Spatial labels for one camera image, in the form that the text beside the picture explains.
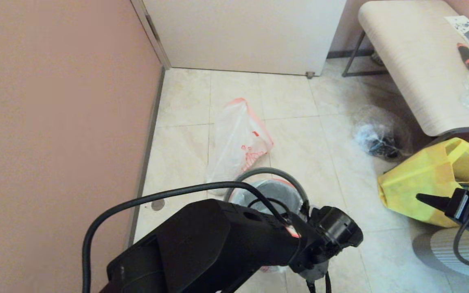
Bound grey bin retaining ring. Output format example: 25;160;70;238
224;167;309;217

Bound yellow tote bag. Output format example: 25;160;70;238
377;138;469;228

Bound clear plastic bag dark contents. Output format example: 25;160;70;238
351;107;412;160

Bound black round trash bin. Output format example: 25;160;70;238
230;179;305;273

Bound grey ribbed round object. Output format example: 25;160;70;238
412;226;469;279

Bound beige bench with black legs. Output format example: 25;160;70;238
342;1;469;137

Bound black and orange tool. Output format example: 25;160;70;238
457;43;469;71

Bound white door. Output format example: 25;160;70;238
143;0;347;77

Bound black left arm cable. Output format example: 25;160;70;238
82;181;333;293

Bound white door frame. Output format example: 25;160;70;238
131;0;173;70

